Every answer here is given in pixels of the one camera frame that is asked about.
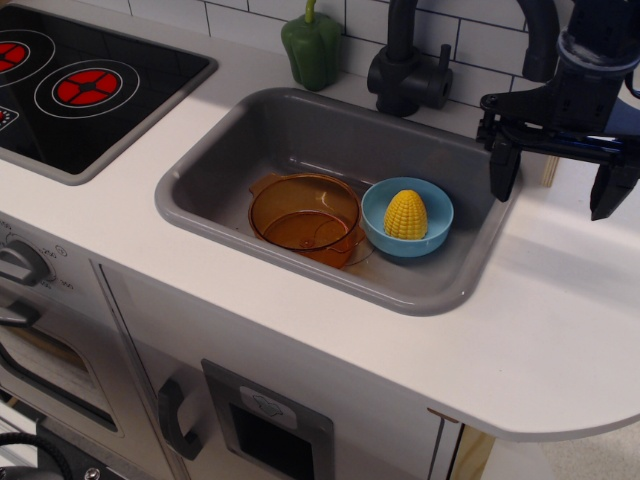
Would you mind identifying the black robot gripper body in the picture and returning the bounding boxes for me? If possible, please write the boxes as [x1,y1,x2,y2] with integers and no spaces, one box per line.
[476,59,639,165]

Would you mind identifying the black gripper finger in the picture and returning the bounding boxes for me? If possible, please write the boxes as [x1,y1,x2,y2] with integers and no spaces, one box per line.
[590,161,639,221]
[490,138,522,202]

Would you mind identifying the yellow toy corn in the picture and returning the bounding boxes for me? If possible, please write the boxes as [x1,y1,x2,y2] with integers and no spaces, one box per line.
[383,189,428,240]

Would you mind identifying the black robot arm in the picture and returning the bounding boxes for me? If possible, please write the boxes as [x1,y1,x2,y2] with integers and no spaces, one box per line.
[476,1,639,220]

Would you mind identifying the grey sink basin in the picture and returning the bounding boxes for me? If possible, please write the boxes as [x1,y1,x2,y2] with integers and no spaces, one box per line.
[155,88,510,316]

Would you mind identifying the light blue bowl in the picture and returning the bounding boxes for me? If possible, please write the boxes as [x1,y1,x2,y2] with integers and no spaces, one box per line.
[361,177,454,258]

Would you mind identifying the wooden side panel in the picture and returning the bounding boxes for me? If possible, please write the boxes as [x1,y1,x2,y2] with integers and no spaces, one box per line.
[540,155,560,188]

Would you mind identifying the black faucet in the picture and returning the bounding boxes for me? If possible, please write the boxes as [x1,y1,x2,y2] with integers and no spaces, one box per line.
[367,0,560,117]

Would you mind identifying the orange transparent pot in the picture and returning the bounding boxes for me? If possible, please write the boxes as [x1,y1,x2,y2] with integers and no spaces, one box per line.
[248,173,365,268]

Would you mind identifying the green toy bell pepper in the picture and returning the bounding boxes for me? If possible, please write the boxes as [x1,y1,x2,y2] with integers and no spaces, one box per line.
[280,0,342,92]

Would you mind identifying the grey ice dispenser panel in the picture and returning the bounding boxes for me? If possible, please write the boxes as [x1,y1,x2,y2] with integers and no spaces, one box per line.
[201,359,336,480]

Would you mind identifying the black toy stovetop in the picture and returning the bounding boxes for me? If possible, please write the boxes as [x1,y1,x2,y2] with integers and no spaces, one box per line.
[1,4,218,185]

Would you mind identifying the grey oven knob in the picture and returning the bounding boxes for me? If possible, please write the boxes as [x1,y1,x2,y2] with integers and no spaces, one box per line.
[1,240,51,286]

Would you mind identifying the black cabinet door handle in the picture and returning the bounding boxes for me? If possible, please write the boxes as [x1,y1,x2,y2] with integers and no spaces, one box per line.
[157,379,202,461]

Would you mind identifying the grey oven door handle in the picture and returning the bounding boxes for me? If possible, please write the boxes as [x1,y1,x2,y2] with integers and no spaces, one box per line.
[0,300,41,328]

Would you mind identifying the black cable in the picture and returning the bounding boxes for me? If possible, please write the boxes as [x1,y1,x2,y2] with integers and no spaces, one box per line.
[0,432,76,480]

